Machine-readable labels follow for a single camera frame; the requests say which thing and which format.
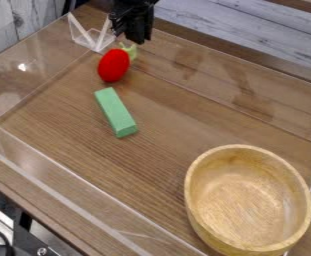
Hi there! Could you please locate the black metal table frame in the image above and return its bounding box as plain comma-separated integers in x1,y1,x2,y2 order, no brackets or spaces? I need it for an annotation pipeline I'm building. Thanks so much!
9,210,63,256

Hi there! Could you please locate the clear acrylic tray wall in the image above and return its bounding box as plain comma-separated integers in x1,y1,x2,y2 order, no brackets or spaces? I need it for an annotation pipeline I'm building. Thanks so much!
0,15,311,256

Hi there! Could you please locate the clear acrylic corner bracket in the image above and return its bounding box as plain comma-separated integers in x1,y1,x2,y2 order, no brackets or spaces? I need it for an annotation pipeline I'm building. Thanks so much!
67,13,116,53

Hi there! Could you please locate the wooden bowl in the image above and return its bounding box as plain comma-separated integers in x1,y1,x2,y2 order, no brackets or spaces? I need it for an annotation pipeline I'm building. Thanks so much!
185,144,311,256

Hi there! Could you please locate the red plush strawberry toy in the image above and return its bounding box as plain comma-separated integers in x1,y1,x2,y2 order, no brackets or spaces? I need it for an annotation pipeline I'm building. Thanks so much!
98,44,138,83

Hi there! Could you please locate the black cable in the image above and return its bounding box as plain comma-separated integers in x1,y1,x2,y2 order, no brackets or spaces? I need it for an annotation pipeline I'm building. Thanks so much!
0,228,16,256

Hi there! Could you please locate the green rectangular block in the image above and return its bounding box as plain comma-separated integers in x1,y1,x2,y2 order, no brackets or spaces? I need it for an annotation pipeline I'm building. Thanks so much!
94,87,138,138

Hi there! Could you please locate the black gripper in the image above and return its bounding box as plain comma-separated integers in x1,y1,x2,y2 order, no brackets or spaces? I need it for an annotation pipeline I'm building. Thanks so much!
108,0,159,45

